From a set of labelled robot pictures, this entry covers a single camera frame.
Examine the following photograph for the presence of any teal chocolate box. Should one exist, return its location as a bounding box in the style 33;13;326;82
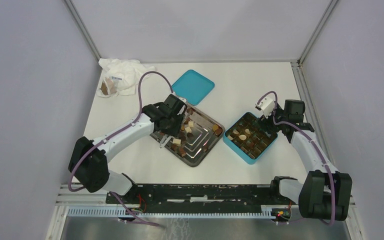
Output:
222;112;278;165

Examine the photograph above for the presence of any white cable duct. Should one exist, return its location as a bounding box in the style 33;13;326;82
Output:
66;205;274;220

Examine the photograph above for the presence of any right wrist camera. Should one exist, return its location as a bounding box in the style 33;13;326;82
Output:
255;96;276;118

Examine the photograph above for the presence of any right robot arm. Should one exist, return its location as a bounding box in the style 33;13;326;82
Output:
255;96;353;225

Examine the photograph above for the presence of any white crumpled cloth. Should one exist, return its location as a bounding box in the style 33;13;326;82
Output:
98;58;156;96

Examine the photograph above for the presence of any plastic bag with chocolate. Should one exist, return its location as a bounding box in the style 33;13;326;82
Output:
96;76;123;98

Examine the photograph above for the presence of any steel tray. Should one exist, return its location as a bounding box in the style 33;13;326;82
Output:
150;103;225;167

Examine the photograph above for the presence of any oval white chocolate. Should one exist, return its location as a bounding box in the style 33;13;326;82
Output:
238;134;247;141

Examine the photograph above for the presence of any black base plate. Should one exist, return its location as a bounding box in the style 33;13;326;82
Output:
105;183;298;214

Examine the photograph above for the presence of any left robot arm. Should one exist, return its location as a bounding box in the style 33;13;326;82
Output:
68;94;188;204

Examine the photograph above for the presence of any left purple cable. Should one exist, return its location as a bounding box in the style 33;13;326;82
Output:
67;71;175;193

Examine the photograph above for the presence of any teal box lid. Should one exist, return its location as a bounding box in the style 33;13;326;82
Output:
172;69;215;106

